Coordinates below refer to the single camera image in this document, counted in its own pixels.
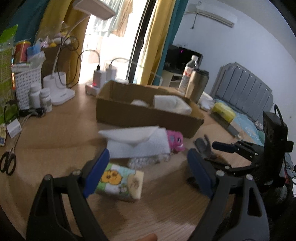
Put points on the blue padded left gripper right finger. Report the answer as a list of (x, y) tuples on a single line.
[(203, 173)]

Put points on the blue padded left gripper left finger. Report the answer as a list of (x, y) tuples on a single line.
[(93, 171)]

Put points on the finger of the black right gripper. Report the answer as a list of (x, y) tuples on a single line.
[(221, 164), (248, 150)]

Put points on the cartoon printed tissue pack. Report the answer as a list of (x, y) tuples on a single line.
[(121, 183)]

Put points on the grey sock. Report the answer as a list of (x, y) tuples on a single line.
[(204, 148)]

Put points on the clear bubble wrap bundle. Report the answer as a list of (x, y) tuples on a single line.
[(141, 162)]

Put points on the pink plush toy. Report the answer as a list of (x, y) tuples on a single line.
[(176, 141)]

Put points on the white knit cloth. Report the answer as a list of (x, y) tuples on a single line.
[(136, 142)]

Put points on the white paper towel sheet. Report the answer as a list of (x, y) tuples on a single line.
[(172, 104)]

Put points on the yellow sponge on tray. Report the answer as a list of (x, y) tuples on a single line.
[(224, 111)]

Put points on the grey padded headboard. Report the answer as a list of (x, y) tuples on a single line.
[(242, 91)]

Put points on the brown cardboard box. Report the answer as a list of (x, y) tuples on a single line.
[(131, 105)]

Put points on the white power strip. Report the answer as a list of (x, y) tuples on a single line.
[(90, 89)]

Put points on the white pill bottle front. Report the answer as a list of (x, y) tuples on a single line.
[(45, 99)]

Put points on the white pill bottle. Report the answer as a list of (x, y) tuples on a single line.
[(45, 99), (35, 95)]

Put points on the stainless steel tumbler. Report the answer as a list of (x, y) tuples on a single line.
[(197, 83)]

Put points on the white pill bottle rear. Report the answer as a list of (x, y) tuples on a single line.
[(35, 95)]

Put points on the clear plastic water bottle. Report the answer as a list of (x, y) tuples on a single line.
[(189, 67)]

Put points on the green snack package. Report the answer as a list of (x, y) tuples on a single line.
[(6, 55)]

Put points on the black monitor on shelf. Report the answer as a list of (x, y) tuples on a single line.
[(177, 58)]

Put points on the white lattice plastic basket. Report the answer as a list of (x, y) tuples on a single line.
[(23, 83)]

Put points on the red metal can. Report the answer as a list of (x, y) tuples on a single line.
[(20, 55)]

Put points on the teal curtain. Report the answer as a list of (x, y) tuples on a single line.
[(176, 18)]

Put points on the yellow curtain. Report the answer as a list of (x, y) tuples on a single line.
[(156, 40)]

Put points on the black handled scissors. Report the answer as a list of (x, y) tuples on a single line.
[(8, 162)]

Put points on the white charger with black cable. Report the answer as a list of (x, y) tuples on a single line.
[(90, 69)]

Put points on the white wall air conditioner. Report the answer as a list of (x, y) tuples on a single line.
[(213, 12)]

